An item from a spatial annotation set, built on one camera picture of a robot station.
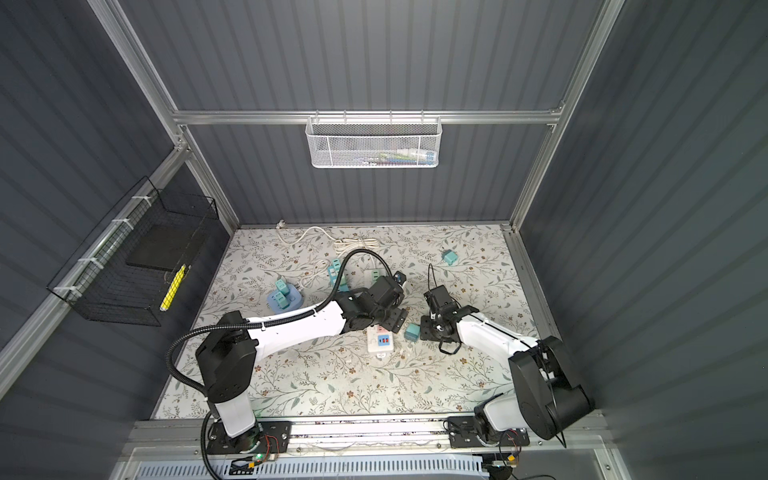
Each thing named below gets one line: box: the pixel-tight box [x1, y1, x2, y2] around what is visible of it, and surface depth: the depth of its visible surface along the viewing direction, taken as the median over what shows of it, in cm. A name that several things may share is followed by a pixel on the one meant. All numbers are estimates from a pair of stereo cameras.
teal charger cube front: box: [275, 291, 290, 309], surface depth 93 cm
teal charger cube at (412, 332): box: [404, 323, 421, 343], surface depth 91 cm
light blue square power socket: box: [266, 284, 304, 314], surface depth 99 cm
